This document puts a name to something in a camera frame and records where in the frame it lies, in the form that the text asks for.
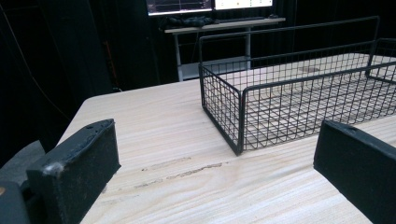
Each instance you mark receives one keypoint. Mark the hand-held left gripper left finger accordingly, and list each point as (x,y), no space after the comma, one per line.
(73,169)

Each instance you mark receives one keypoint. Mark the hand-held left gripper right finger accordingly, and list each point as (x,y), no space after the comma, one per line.
(358,161)

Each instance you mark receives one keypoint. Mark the black keyboard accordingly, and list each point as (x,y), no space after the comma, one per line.
(238,20)

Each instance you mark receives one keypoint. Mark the dark cloth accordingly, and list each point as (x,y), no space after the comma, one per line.
(186,21)

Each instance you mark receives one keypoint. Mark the dark-screen monitor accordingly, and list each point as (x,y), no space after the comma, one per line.
(179,6)

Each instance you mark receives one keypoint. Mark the bright-screen monitor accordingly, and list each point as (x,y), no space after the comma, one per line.
(243,3)

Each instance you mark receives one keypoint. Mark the white standing desk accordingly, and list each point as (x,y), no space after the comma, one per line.
(214,26)

